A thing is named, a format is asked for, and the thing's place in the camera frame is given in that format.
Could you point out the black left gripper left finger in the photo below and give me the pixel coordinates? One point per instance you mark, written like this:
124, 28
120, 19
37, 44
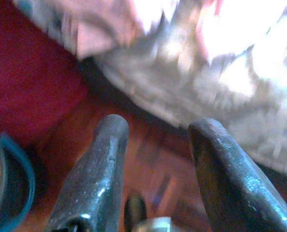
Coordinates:
97, 174

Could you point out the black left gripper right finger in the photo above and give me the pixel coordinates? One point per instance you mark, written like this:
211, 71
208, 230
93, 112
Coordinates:
230, 183

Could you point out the pink cartoon print blanket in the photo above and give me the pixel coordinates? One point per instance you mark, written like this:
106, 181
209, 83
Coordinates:
182, 84

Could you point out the black round waste bin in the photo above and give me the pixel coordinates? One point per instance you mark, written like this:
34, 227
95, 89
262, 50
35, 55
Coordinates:
15, 193

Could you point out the red covered foam cushion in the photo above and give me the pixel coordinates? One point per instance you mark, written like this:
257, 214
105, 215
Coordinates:
24, 79

